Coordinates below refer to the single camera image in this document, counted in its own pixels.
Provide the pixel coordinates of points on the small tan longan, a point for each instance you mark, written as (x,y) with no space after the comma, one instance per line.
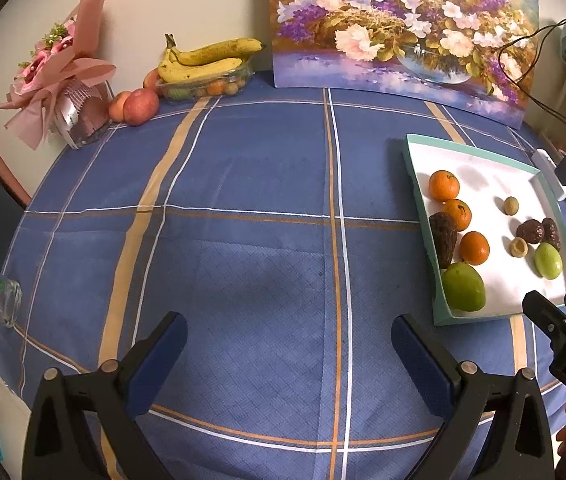
(511,206)
(518,248)

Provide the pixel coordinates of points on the brown wrinkled fruit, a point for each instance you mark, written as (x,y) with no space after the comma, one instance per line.
(530,231)
(442,240)
(552,234)

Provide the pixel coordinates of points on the large red apple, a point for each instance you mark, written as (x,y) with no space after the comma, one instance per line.
(140,106)

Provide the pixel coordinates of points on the white power strip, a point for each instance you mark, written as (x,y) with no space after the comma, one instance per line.
(548,170)

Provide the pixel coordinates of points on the blue plaid tablecloth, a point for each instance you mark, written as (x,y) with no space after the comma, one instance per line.
(263,260)

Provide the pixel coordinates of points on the white tray with teal rim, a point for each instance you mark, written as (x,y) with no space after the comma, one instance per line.
(488,180)

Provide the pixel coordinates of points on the clear plastic fruit container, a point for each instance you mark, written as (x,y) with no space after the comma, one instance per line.
(245,77)

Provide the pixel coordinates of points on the small red apple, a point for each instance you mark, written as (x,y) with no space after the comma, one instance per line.
(151,80)

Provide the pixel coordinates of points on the orange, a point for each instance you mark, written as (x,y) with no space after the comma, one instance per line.
(474,248)
(459,215)
(444,185)

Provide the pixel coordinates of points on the flower painting canvas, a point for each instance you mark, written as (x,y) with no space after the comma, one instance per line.
(388,35)

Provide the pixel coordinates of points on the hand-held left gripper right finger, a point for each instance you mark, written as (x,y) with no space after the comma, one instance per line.
(423,375)

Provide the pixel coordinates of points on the small green fruit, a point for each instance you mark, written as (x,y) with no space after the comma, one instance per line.
(548,261)

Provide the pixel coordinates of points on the assorted small fruits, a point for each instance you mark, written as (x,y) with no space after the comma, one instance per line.
(215,88)

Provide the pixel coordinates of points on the peach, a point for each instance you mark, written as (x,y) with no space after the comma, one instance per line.
(118,106)

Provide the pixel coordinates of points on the pink wrapped flower bouquet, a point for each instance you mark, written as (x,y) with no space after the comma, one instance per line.
(53,70)

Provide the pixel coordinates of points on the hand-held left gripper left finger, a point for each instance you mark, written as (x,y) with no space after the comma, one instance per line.
(163,360)

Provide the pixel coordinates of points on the large green fruit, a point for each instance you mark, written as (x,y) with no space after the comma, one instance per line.
(463,287)

